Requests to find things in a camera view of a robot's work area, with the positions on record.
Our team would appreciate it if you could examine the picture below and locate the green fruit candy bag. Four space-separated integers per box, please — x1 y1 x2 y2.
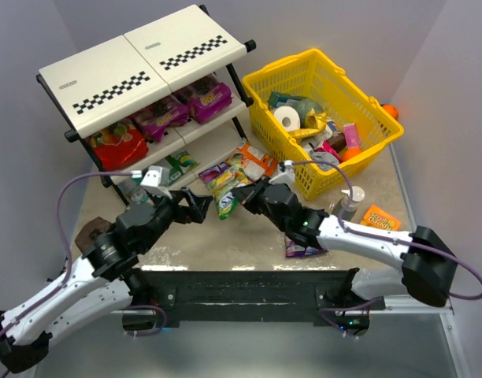
209 167 252 220

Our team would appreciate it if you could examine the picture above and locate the teal candy bag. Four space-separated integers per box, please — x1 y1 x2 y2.
118 178 148 204

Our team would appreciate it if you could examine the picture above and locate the green lime candy bag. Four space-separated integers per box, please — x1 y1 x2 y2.
156 150 199 187

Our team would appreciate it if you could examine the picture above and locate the red fruit candy bag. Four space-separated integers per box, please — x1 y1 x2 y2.
87 118 149 171

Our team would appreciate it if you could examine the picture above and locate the magenta grape candy bag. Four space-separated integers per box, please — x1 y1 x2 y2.
173 73 232 124

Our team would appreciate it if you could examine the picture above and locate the purple candy bag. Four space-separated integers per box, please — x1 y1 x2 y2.
199 162 229 188
284 236 328 258

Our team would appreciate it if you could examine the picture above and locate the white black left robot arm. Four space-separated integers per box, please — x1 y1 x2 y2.
0 187 213 374

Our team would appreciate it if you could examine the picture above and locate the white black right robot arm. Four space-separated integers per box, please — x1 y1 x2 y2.
232 180 458 307

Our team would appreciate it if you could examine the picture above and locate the orange candy bag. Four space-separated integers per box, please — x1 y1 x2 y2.
225 141 277 181

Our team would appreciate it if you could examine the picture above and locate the cream black tiered shelf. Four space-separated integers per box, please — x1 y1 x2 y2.
36 5 257 187

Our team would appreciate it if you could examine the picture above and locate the green brown round tin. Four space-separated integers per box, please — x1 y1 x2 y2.
75 217 113 254

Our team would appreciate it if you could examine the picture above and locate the clear pump soap bottle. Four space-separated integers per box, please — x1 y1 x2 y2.
332 186 365 221

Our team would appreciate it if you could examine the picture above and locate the orange fruit in basket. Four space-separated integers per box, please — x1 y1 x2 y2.
342 147 362 161

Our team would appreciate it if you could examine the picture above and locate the gold foil bag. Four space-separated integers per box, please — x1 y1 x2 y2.
288 109 328 139

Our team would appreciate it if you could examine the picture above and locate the white toilet paper roll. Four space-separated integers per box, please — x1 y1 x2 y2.
272 106 301 132

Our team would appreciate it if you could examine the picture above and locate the yellow plastic shopping basket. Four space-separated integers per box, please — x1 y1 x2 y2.
243 49 404 200

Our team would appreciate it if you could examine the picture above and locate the orange sponge box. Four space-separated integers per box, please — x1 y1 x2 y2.
360 205 401 231

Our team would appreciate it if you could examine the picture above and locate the pink box in basket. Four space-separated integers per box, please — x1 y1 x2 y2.
343 123 361 149

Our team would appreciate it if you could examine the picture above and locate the orange ball behind basket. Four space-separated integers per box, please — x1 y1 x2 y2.
381 104 399 120

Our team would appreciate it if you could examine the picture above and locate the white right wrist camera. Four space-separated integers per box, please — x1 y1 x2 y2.
269 160 295 185

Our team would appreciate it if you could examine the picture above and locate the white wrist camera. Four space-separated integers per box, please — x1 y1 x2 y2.
132 165 172 198
269 160 295 185

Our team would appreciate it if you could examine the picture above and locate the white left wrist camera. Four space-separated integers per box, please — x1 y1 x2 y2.
132 165 172 198

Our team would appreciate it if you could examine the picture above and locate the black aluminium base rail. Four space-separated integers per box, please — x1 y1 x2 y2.
122 269 385 336

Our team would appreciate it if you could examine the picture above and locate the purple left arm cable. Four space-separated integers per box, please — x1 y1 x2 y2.
0 169 142 375

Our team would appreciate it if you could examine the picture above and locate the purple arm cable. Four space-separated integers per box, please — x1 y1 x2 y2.
291 159 482 335
0 169 142 375

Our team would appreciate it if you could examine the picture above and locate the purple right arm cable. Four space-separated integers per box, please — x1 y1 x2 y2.
291 159 482 335

